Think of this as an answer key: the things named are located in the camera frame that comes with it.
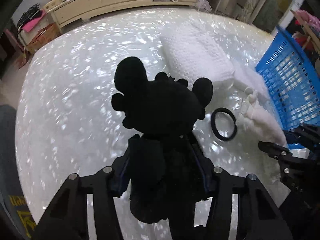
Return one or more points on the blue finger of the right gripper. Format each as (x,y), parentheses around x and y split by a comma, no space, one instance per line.
(305,134)
(274,151)

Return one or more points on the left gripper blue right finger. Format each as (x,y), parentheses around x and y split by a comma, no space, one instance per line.
(240,205)

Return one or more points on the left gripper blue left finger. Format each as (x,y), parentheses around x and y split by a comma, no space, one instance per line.
(66,215)

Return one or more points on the white quilted cloth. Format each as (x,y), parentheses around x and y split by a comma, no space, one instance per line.
(255,122)

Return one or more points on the black plush toy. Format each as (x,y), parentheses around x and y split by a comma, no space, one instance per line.
(165,173)

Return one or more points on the white knitted towel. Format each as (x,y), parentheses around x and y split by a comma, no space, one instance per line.
(191,53)

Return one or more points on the blue plastic laundry basket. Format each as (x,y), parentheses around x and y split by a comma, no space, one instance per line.
(292,81)

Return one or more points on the wooden curved rack table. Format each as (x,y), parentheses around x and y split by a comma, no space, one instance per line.
(309,38)

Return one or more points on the pink clothes pile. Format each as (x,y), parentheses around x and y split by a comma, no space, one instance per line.
(311,20)

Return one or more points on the patterned beige curtain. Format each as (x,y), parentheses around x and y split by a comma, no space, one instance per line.
(247,11)

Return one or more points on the cardboard box on floor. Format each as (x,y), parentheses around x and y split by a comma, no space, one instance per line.
(43,37)

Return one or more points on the pink stool cushion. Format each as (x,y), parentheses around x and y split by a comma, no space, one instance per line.
(32,23)

